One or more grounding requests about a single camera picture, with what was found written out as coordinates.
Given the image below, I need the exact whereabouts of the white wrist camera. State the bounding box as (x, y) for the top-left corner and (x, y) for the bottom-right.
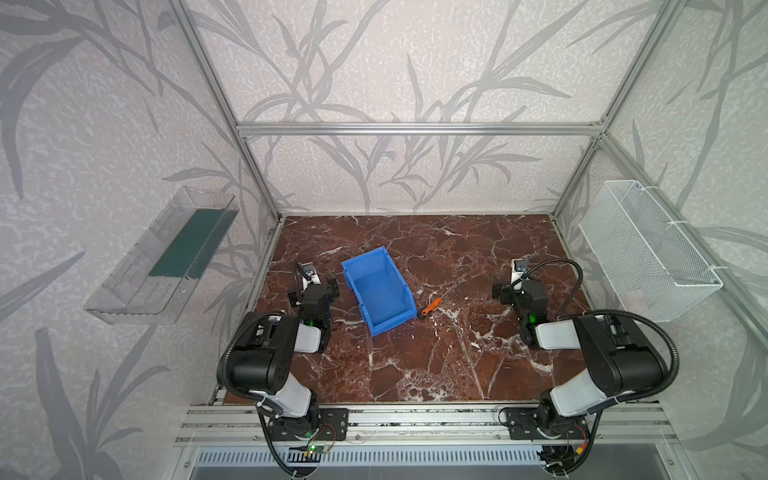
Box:
(298, 263), (321, 285)
(510, 258), (528, 283)

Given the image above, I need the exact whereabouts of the blue plastic bin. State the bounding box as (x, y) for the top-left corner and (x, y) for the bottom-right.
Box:
(342, 247), (417, 337)

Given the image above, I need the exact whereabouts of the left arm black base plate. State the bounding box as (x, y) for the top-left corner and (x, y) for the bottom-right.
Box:
(267, 407), (350, 441)

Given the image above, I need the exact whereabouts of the white wire mesh basket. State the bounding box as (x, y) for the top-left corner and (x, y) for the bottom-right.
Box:
(579, 180), (723, 323)

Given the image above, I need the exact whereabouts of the aluminium frame crossbar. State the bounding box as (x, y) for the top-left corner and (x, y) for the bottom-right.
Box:
(236, 122), (602, 137)

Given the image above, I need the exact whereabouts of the right black corrugated cable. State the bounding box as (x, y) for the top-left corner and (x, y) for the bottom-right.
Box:
(520, 257), (680, 403)

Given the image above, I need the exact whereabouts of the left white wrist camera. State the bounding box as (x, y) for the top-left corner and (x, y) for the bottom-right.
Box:
(298, 263), (321, 285)

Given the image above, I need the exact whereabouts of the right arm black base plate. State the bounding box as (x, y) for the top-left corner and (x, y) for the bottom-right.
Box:
(499, 405), (590, 440)

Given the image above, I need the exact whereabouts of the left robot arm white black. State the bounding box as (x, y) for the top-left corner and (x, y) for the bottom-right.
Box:
(216, 275), (339, 440)

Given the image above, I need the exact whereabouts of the orange handled screwdriver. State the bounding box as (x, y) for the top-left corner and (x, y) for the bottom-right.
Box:
(420, 298), (442, 318)

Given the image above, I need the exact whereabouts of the clear plastic wall tray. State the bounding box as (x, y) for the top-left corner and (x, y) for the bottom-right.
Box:
(85, 187), (239, 325)

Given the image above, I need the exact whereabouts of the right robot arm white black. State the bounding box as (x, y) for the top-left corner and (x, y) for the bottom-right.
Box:
(492, 277), (680, 440)

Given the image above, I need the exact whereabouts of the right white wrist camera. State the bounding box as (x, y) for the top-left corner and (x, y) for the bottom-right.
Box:
(510, 258), (528, 283)

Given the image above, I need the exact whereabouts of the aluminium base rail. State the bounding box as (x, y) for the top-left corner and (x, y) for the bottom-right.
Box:
(173, 402), (679, 447)

